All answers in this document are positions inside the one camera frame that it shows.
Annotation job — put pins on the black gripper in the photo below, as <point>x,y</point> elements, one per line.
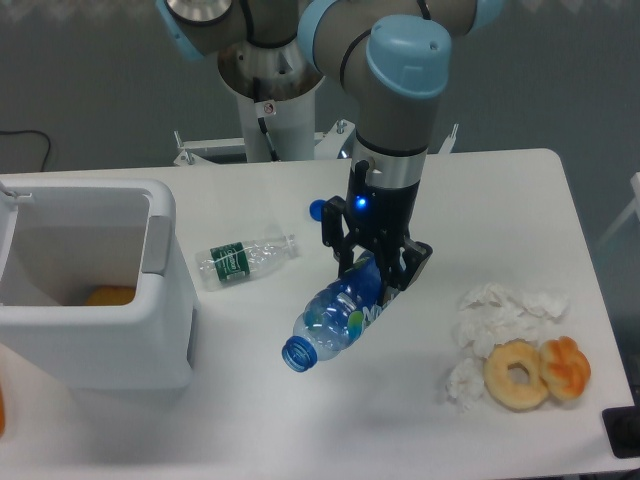
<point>373,213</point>

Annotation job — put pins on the blue plastic bottle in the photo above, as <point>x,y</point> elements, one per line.
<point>337,316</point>

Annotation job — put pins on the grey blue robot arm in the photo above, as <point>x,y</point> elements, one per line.
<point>392,57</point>

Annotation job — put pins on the blue bottle cap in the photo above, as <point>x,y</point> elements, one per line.
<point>316,209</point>

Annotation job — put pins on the clear bottle green label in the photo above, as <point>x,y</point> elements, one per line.
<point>234,263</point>

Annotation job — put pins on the orange item in trash can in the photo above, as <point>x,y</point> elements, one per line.
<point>110,296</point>

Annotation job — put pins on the white trash can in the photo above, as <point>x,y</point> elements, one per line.
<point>63,238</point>

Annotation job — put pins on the crumpled white tissue large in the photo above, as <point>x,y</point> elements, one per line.
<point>492,314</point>

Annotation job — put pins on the crumpled white tissue small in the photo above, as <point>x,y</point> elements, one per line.
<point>465,385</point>

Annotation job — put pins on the orange twisted bread roll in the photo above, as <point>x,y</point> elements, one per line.
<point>564,368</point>

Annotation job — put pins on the black device at corner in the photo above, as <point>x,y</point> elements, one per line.
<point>622,428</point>

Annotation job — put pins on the orange object at edge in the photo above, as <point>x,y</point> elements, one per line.
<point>2,413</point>

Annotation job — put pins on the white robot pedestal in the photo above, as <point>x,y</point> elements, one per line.
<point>275,92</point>

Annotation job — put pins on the plain ring donut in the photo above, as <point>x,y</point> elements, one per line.
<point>512,376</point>

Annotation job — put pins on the white frame at right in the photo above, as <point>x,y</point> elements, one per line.
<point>629,211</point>

